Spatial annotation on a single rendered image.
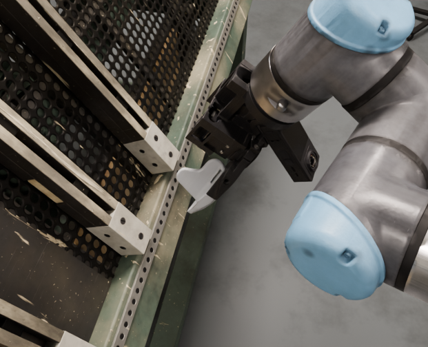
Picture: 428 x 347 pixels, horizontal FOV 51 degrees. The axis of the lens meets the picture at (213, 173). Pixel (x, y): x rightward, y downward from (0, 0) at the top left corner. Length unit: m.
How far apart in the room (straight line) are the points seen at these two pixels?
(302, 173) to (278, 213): 1.60
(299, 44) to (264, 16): 2.78
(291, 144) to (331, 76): 0.14
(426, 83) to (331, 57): 0.08
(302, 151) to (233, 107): 0.11
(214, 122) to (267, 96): 0.09
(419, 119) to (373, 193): 0.09
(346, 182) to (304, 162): 0.22
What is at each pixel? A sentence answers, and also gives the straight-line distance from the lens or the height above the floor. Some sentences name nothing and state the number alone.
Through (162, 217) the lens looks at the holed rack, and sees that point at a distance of 1.11.
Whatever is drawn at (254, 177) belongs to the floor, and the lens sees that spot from 2.25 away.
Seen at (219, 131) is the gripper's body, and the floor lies 1.46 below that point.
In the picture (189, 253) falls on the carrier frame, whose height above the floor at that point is 0.18.
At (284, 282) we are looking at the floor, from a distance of 2.01.
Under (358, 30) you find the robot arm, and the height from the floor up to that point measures 1.63.
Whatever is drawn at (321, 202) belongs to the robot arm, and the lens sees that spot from 0.33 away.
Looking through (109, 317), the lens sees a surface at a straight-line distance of 1.02.
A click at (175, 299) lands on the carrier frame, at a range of 1.77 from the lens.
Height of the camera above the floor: 1.85
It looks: 55 degrees down
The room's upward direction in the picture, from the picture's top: straight up
